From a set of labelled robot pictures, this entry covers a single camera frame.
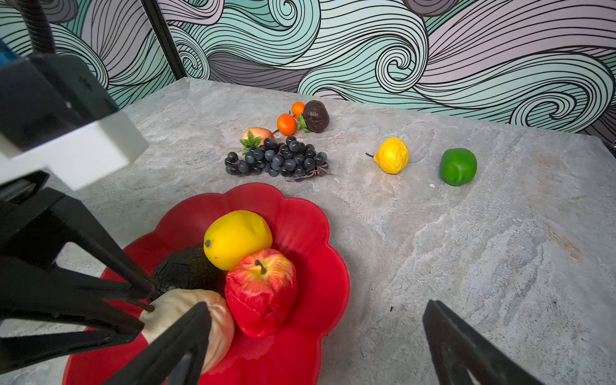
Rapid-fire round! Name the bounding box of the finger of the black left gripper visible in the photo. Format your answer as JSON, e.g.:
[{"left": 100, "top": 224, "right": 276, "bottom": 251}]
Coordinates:
[
  {"left": 1, "top": 271, "right": 144, "bottom": 374},
  {"left": 1, "top": 188, "right": 157, "bottom": 300}
]

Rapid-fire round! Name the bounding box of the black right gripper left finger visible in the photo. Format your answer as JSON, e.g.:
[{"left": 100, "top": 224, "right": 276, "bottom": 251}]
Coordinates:
[{"left": 106, "top": 303, "right": 212, "bottom": 384}]

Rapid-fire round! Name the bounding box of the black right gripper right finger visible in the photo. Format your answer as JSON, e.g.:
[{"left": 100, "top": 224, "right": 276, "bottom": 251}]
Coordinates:
[{"left": 423, "top": 300, "right": 540, "bottom": 384}]

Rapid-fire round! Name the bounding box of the beige garlic bulb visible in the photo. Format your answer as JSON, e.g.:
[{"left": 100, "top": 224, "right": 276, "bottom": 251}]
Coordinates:
[{"left": 139, "top": 289, "right": 235, "bottom": 375}]

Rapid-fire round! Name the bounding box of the dark avocado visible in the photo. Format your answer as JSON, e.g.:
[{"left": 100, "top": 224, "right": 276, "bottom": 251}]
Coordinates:
[{"left": 149, "top": 245, "right": 226, "bottom": 301}]

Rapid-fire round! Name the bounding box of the red apple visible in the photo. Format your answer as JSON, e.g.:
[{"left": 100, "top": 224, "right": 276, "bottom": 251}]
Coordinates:
[{"left": 225, "top": 249, "right": 298, "bottom": 338}]

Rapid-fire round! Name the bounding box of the large yellow lemon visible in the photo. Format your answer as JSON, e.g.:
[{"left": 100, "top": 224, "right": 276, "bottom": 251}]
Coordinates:
[{"left": 203, "top": 210, "right": 273, "bottom": 271}]

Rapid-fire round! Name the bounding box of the green lime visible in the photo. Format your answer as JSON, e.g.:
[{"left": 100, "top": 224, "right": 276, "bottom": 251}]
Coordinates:
[{"left": 439, "top": 149, "right": 477, "bottom": 186}]

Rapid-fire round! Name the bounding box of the small wrinkled yellow fruit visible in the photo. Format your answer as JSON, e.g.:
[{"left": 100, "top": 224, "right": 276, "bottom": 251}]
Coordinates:
[{"left": 366, "top": 137, "right": 409, "bottom": 175}]

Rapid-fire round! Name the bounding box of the small peach fruit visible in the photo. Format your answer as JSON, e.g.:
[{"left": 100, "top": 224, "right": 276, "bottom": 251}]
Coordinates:
[{"left": 240, "top": 128, "right": 274, "bottom": 149}]

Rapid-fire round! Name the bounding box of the dark brown passion fruit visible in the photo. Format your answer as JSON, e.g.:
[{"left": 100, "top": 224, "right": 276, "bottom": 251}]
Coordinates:
[{"left": 302, "top": 100, "right": 330, "bottom": 133}]

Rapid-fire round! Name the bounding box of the dark purple grape bunch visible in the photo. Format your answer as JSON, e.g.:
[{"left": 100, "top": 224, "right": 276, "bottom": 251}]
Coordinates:
[{"left": 224, "top": 132, "right": 331, "bottom": 182}]

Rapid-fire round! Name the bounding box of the lower orange cherry tomato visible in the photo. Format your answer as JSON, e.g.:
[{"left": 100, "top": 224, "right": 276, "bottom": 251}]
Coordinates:
[{"left": 277, "top": 114, "right": 298, "bottom": 136}]

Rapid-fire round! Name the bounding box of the orange cherry tomato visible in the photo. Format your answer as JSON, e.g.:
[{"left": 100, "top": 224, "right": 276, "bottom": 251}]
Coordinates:
[
  {"left": 277, "top": 114, "right": 298, "bottom": 136},
  {"left": 290, "top": 102, "right": 305, "bottom": 120}
]

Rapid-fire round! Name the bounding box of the upper orange cherry tomato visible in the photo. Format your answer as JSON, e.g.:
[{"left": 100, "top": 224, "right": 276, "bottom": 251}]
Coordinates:
[{"left": 290, "top": 102, "right": 305, "bottom": 120}]

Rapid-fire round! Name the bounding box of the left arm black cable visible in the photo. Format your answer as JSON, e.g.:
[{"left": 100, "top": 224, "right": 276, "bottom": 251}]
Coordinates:
[{"left": 16, "top": 0, "right": 58, "bottom": 55}]

